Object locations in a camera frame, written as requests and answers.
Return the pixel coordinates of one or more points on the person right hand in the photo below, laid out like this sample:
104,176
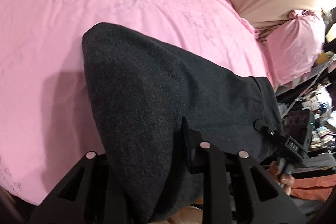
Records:
287,180

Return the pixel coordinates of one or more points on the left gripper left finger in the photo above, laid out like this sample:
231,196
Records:
81,196

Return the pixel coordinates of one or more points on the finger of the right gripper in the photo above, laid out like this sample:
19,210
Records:
267,132

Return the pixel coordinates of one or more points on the red cloth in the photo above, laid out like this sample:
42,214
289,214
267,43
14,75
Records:
314,188

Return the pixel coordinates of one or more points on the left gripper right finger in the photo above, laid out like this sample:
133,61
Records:
236,188

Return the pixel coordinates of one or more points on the pink pillow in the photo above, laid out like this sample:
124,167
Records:
294,46

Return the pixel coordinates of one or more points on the dark grey pants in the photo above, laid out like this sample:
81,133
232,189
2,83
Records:
140,89

